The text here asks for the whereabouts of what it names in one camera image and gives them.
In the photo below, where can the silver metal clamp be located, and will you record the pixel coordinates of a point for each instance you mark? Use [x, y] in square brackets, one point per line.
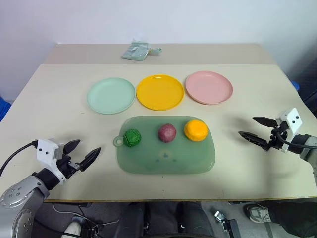
[220, 216]

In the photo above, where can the mint green plate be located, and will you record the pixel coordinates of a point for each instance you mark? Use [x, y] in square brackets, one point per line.
[111, 95]

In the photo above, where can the white shoe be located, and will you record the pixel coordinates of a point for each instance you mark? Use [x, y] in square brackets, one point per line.
[73, 228]

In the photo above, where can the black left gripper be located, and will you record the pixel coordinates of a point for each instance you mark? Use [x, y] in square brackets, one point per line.
[66, 165]

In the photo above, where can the grey sneaker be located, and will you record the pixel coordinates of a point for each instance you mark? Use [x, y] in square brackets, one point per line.
[258, 214]

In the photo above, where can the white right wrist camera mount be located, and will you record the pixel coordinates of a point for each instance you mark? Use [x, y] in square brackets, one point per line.
[294, 120]

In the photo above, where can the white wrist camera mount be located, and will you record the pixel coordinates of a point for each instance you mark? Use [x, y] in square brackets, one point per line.
[45, 151]
[294, 120]

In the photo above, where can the purple round fruit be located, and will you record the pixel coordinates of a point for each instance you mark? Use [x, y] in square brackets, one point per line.
[167, 133]

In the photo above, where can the yellow plate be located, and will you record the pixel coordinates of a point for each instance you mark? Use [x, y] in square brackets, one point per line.
[160, 92]

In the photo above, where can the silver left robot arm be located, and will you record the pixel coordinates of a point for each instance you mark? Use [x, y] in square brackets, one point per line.
[23, 191]

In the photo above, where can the black metal post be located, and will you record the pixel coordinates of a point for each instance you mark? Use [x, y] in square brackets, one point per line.
[231, 229]

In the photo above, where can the translucent green cutting mat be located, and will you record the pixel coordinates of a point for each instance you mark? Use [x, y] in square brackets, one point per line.
[168, 158]

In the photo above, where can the dark grey rounded shape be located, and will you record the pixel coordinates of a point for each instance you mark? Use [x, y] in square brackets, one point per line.
[196, 220]

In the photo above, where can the blue crate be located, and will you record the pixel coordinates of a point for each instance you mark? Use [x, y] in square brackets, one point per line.
[3, 109]

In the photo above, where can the dark trouser leg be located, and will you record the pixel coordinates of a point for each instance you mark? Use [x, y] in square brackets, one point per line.
[292, 218]

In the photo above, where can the small blue object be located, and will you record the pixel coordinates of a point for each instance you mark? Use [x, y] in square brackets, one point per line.
[296, 86]

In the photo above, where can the pink plate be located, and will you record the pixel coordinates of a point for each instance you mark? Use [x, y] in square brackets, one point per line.
[209, 87]

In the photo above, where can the green ball vegetable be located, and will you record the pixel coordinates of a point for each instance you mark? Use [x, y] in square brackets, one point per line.
[132, 137]

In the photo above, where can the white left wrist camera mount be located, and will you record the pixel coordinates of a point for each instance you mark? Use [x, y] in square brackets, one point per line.
[45, 151]

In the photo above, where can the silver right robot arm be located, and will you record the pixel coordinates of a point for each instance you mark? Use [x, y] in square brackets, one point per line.
[308, 146]

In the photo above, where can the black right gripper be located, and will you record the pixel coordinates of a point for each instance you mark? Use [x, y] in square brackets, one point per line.
[276, 138]

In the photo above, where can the orange round fruit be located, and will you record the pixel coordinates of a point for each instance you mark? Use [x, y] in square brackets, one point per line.
[195, 130]

